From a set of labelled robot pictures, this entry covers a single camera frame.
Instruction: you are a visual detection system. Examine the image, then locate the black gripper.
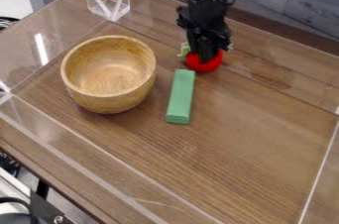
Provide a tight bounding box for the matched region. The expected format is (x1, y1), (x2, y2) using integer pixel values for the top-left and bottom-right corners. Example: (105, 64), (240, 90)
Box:
(176, 0), (232, 63)

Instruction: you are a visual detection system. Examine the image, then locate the red knitted fruit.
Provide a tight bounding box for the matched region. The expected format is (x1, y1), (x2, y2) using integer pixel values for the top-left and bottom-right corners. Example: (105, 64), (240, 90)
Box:
(177, 43), (222, 72)

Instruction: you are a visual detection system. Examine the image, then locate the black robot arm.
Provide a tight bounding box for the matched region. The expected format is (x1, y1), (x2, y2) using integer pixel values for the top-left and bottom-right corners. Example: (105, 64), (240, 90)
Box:
(176, 0), (236, 63)

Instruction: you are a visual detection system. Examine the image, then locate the green rectangular block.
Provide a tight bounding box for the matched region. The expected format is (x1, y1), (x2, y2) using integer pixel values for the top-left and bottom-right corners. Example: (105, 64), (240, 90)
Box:
(165, 69), (196, 124)

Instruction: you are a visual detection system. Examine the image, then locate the wooden bowl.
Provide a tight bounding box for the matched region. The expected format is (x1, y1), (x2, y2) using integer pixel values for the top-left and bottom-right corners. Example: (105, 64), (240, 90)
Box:
(60, 35), (156, 114)

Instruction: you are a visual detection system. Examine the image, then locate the clear acrylic corner bracket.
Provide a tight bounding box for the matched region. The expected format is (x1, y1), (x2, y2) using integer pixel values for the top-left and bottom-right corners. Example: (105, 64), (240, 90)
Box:
(85, 0), (130, 22)

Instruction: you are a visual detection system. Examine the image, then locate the clear acrylic enclosure wall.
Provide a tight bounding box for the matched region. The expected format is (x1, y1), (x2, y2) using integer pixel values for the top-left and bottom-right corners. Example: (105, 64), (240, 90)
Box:
(0, 0), (339, 224)

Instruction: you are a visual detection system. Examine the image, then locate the black clamp with cable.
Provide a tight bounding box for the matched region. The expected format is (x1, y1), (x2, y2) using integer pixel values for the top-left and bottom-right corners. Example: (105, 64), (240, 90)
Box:
(0, 192), (78, 224)

